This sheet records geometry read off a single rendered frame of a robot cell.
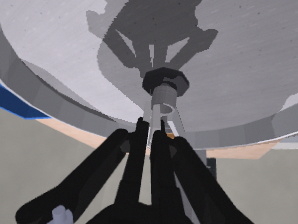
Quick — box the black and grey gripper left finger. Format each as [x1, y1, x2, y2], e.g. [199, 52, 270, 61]
[15, 101, 151, 224]

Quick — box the blue crate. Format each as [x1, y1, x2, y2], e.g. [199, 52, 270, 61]
[0, 84, 51, 119]

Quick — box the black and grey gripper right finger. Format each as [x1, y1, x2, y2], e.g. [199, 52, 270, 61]
[149, 104, 254, 224]

